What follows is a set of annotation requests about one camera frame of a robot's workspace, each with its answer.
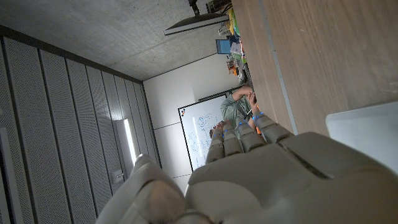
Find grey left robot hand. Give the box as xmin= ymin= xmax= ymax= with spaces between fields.
xmin=95 ymin=112 xmax=398 ymax=224

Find thin grey stick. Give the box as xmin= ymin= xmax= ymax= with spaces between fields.
xmin=234 ymin=108 xmax=253 ymax=130

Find person in green T-shirt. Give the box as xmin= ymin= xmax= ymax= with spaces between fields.
xmin=210 ymin=84 xmax=261 ymax=139

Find whiteboard with blue writing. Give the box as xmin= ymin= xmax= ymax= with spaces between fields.
xmin=177 ymin=93 xmax=237 ymax=172

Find white rectangular box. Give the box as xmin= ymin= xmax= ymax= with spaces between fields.
xmin=325 ymin=101 xmax=398 ymax=175

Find ceiling light strip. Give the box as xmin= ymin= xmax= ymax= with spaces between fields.
xmin=123 ymin=119 xmax=138 ymax=166

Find black computer monitor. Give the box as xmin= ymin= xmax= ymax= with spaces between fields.
xmin=164 ymin=0 xmax=231 ymax=36

